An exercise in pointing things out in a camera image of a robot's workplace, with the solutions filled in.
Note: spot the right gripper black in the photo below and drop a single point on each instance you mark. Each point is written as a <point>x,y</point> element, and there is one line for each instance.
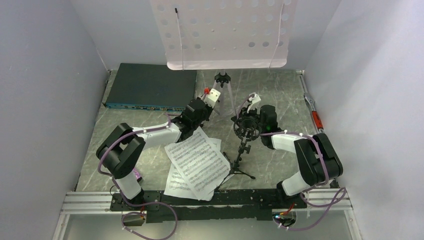
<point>243,113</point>

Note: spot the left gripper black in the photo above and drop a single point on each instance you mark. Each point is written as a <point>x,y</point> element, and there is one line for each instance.
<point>209,109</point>

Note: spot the black microphone tripod with shockmount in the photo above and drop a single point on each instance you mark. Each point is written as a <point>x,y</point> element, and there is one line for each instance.
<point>243,145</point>

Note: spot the sheet music page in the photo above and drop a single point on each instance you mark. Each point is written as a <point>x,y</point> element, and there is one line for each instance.
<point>177,187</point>
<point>200,162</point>

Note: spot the lilac perforated music stand desk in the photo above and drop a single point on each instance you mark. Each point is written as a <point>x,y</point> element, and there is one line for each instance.
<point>224,34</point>

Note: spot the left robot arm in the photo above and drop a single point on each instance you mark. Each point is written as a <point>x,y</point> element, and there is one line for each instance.
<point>120,151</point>

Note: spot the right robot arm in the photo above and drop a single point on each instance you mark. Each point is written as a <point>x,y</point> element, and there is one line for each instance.
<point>317,160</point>

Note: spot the purple glitter tube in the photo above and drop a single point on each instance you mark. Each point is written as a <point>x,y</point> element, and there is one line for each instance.
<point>137,175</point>

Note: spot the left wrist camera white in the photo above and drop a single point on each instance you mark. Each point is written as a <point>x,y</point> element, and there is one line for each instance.
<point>211,96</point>

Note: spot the dark network switch box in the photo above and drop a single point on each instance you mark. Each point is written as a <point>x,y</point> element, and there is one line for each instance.
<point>151,87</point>

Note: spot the red handled wrench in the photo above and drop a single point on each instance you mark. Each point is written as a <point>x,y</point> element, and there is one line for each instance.
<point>310,102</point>

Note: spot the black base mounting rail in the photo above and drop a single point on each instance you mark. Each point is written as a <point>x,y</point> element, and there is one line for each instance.
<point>258,204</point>

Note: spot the aluminium frame rail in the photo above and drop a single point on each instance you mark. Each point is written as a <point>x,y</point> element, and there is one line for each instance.
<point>86,202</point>

